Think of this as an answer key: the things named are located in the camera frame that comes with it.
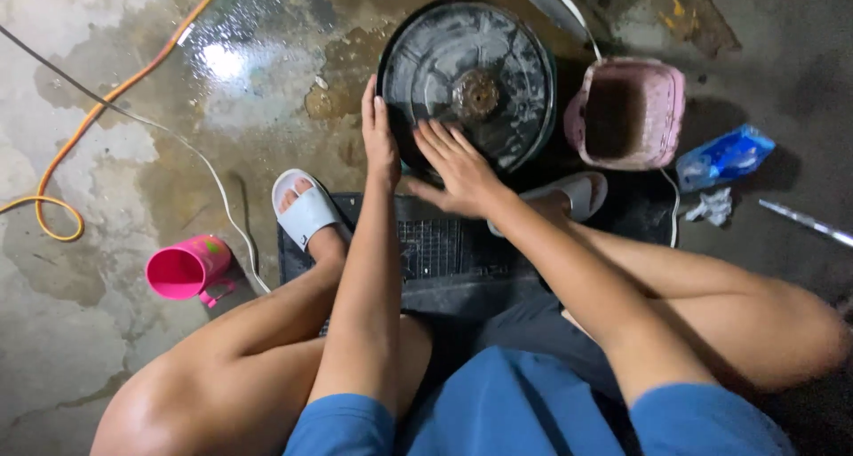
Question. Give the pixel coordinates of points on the black rubber mat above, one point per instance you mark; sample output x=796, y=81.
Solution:
x=440, y=256

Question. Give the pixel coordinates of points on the person's white slipper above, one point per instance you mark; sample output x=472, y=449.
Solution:
x=308, y=213
x=576, y=193

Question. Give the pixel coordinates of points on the person's leg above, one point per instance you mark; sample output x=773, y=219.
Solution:
x=246, y=369
x=733, y=309

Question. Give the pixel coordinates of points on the person's left leg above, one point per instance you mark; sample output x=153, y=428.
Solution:
x=246, y=369

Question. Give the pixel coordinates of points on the person's right white slipper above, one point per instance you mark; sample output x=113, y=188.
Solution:
x=576, y=193

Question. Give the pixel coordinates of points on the pink plastic basket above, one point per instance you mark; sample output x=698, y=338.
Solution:
x=633, y=113

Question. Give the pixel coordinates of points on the silver metal rod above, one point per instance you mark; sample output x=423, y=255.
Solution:
x=806, y=222

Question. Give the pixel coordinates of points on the person's left hand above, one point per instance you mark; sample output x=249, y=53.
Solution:
x=383, y=153

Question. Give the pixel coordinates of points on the person's blue shirt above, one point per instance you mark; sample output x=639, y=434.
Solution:
x=506, y=409

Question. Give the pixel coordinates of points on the person's left white slipper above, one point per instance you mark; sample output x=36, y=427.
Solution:
x=308, y=213

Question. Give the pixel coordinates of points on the blue plastic bag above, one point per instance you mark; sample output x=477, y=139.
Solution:
x=723, y=157

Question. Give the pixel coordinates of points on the grey metal panel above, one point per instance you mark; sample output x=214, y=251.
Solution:
x=546, y=2

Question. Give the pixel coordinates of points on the pink plastic mug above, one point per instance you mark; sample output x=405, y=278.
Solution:
x=190, y=269

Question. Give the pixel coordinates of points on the person's left fingers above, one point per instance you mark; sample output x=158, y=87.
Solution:
x=376, y=109

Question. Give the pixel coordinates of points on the person's dark grey shorts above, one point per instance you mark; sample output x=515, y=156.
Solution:
x=533, y=329

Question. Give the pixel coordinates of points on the person's right hand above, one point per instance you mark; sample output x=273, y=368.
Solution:
x=470, y=182

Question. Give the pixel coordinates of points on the person's right leg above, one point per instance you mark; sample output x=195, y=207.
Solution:
x=733, y=309

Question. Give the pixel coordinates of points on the white crumpled cloth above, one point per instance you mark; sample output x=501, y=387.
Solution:
x=713, y=206

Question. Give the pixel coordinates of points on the black round soapy drum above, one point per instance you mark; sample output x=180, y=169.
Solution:
x=480, y=76

